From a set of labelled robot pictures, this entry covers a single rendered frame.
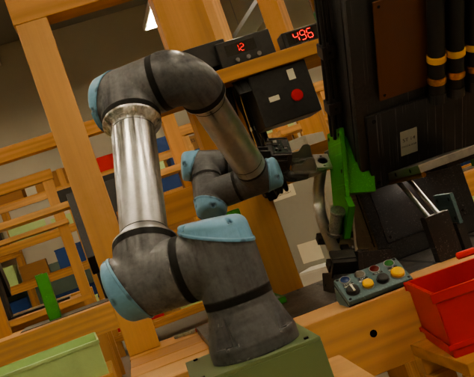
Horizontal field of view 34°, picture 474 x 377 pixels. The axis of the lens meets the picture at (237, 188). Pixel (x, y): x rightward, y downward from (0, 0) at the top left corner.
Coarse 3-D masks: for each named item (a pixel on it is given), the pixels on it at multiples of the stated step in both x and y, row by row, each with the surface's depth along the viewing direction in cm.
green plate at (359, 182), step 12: (336, 132) 187; (336, 144) 188; (348, 144) 186; (336, 156) 189; (348, 156) 186; (336, 168) 189; (348, 168) 186; (336, 180) 190; (348, 180) 186; (360, 180) 186; (372, 180) 186; (336, 192) 191; (348, 192) 184; (360, 192) 186; (336, 204) 192
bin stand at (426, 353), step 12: (420, 348) 149; (432, 348) 145; (420, 360) 151; (432, 360) 144; (444, 360) 138; (456, 360) 133; (468, 360) 130; (420, 372) 153; (432, 372) 150; (444, 372) 149; (468, 372) 129
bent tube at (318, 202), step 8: (320, 160) 196; (328, 160) 195; (320, 168) 193; (328, 168) 193; (320, 176) 196; (320, 184) 198; (320, 192) 199; (320, 200) 199; (320, 208) 199; (320, 216) 198; (320, 224) 196; (328, 240) 190; (328, 248) 189; (336, 248) 187
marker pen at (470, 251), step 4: (468, 248) 171; (472, 248) 171; (460, 252) 171; (464, 252) 170; (468, 252) 170; (472, 252) 170; (456, 256) 171; (460, 256) 170; (464, 256) 171; (468, 256) 171
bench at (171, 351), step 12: (192, 336) 209; (156, 348) 210; (168, 348) 203; (180, 348) 196; (192, 348) 190; (204, 348) 184; (132, 360) 204; (144, 360) 197; (156, 360) 191; (168, 360) 185; (180, 360) 179; (132, 372) 186; (144, 372) 180
